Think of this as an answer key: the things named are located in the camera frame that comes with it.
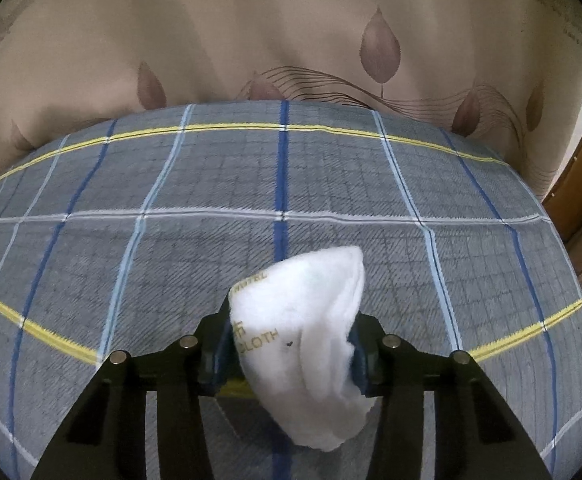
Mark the white towel with gold logo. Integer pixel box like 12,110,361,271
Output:
228,246,375,452

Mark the grey plaid bed sheet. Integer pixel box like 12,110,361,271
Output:
0,101,582,479

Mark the beige leaf print curtain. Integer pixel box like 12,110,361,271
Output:
0,0,582,196

